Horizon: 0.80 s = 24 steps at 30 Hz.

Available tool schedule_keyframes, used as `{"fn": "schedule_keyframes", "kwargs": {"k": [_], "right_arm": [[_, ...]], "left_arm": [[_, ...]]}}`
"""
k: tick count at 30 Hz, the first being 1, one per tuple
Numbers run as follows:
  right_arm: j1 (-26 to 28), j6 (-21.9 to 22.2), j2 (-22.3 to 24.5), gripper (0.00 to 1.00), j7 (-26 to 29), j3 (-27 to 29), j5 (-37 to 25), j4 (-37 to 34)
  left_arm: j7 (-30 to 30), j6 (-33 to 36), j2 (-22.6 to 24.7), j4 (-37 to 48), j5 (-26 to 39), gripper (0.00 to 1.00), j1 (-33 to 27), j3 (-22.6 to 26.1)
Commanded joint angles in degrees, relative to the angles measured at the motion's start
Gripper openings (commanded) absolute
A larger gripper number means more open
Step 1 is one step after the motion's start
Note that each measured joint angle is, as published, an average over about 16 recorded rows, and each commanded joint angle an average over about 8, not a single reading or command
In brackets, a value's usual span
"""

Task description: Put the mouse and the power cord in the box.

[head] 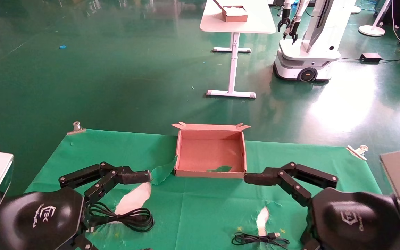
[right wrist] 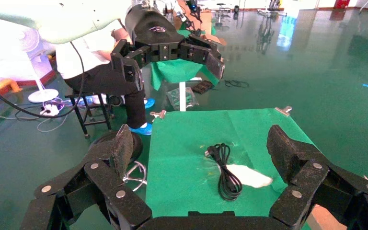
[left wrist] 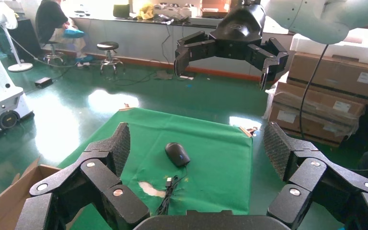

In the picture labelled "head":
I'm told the white height-adjustable table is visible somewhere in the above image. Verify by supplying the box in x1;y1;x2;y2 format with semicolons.
200;0;277;99

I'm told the open brown cardboard box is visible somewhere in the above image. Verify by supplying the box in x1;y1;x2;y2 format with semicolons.
172;122;251;179

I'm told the green table cloth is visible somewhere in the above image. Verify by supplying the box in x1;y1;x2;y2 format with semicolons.
25;129;383;250

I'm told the black adapter floor cable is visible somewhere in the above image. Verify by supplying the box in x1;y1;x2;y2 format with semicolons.
339;54;400;64

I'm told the black power adapter brick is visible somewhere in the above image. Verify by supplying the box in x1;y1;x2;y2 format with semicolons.
360;52;382;64

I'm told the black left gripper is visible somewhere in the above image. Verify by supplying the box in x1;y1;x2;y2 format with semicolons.
0;187;98;250

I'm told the metal binder clip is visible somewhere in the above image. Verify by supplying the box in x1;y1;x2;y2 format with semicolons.
67;120;86;135
346;144;369;161

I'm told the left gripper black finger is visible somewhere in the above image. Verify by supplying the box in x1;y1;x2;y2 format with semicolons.
59;161;152;206

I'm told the black power cable with plug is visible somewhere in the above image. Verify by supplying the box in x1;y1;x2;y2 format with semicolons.
84;202;155;233

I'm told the black USB cable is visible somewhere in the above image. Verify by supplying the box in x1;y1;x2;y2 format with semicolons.
231;232;290;250

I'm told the white packing material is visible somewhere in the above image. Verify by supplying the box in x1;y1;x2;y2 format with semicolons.
225;5;248;15

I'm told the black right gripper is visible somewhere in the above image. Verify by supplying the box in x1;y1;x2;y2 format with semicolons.
300;187;400;250

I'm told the small green cloth scrap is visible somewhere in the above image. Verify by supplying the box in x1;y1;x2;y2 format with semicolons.
207;165;233;173

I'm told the white wheeled background robot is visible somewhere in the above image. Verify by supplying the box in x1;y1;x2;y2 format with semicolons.
273;0;357;83

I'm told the background robot arm with gripper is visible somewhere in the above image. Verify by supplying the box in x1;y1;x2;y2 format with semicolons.
283;0;310;45
278;0;293;33

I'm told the small cardboard box with flap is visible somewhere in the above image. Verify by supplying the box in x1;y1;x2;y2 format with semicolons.
213;0;249;23

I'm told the white round stand base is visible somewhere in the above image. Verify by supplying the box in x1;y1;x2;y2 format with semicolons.
358;0;393;37

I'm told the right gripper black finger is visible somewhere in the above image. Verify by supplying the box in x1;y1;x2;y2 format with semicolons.
244;161;338;207

